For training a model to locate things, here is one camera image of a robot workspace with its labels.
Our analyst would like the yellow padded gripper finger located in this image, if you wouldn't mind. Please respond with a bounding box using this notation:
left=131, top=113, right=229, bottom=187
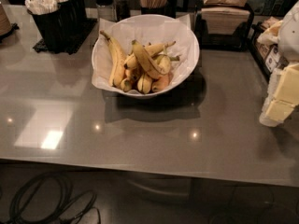
left=268, top=63, right=299, bottom=105
left=259, top=97, right=294, bottom=127

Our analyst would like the spotted yellow banana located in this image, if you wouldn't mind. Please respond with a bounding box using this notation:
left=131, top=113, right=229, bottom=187
left=132, top=40, right=167, bottom=79

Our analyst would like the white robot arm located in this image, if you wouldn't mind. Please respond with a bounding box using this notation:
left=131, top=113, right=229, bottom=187
left=257, top=2, right=299, bottom=127

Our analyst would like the orange-tinted banana front right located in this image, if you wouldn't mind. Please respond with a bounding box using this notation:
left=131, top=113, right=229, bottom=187
left=151, top=75, right=170, bottom=92

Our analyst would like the small yellow banana front centre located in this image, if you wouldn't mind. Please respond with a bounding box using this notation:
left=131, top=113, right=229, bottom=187
left=137, top=73, right=152, bottom=94

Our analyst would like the white bowl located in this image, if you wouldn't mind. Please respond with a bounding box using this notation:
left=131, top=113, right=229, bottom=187
left=91, top=14, right=201, bottom=99

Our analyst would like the white paper bowl liner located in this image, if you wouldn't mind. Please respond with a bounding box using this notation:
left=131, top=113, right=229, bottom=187
left=91, top=13, right=198, bottom=96

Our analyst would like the small banana stub front left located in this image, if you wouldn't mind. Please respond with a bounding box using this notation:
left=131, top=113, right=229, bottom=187
left=121, top=78, right=132, bottom=92

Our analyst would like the yellow banana with long stem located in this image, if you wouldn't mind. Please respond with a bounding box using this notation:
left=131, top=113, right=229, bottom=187
left=123, top=41, right=176, bottom=70

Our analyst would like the long yellow banana at left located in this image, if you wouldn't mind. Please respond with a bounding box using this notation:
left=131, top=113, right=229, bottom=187
left=100, top=30, right=127, bottom=88

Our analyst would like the black condiment packet rack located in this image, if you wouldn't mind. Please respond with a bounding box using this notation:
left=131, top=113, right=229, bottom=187
left=248, top=17, right=289, bottom=80

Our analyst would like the black napkin dispenser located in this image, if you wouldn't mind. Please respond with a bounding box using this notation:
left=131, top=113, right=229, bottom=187
left=194, top=4, right=254, bottom=51

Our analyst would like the black stir stick holder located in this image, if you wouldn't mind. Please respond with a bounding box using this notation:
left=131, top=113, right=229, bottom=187
left=141, top=0, right=178, bottom=18

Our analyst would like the pepper shaker black cap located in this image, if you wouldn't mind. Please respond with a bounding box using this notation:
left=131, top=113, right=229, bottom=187
left=113, top=0, right=130, bottom=21

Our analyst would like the salt shaker black cap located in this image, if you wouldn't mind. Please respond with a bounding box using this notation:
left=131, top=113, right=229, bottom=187
left=95, top=0, right=113, bottom=21

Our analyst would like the black cutlery holder bin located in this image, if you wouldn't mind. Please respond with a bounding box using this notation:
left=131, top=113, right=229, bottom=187
left=27, top=0, right=78, bottom=54

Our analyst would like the white plastic cutlery bunch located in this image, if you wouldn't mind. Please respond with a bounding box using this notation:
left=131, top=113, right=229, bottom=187
left=24, top=0, right=67, bottom=15

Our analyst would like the brown cup sleeve stack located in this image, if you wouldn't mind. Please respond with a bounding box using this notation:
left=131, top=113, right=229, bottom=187
left=0, top=2, right=12, bottom=36

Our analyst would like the black cable on floor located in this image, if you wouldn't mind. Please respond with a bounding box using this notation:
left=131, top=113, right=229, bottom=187
left=0, top=171, right=102, bottom=224

